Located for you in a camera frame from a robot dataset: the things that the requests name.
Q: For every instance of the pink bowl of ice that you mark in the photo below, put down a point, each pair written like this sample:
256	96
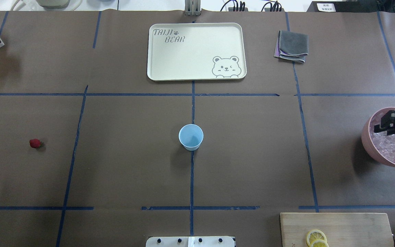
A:
379	146

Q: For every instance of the wooden cutting board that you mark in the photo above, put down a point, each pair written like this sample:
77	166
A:
341	229

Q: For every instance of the grey folded cloth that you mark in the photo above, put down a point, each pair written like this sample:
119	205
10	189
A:
292	46

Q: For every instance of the red strawberry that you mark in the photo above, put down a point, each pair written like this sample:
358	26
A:
35	143

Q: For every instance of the cream bear tray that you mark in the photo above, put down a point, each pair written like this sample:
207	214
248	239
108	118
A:
196	51

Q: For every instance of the lemon slices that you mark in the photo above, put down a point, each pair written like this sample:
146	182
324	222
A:
316	238

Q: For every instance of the white camera pole base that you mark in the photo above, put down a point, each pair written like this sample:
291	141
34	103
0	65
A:
191	241

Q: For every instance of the light blue plastic cup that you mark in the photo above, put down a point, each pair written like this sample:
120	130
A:
191	137

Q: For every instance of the aluminium frame post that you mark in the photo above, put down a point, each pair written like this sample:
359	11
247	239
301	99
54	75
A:
192	8

